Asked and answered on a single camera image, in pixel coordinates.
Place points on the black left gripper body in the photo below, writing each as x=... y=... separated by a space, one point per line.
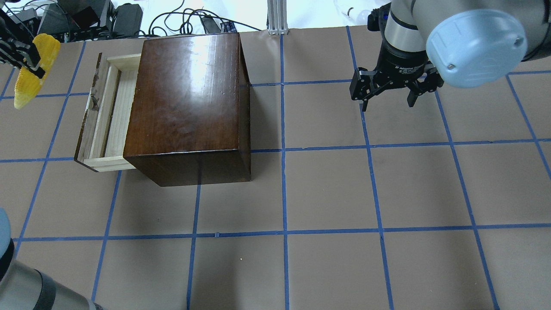
x=13 y=48

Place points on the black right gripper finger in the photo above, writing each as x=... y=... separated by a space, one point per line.
x=368 y=95
x=415 y=92

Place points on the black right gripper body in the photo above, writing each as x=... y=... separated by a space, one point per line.
x=400 y=64

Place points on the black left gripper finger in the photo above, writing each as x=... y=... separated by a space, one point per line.
x=27 y=56

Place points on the yellow corn cob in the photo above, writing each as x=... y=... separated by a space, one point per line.
x=29 y=82

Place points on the wooden drawer with brass plate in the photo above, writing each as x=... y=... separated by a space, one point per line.
x=103 y=132

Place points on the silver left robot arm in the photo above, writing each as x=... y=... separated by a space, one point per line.
x=23 y=287

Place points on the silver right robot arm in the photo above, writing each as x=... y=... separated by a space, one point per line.
x=463 y=43

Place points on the black power supplies pile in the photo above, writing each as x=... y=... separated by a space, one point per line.
x=73 y=20

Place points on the dark brown wooden cabinet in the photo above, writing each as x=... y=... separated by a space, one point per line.
x=190 y=121

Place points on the aluminium frame post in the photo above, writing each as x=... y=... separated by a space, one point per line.
x=277 y=22

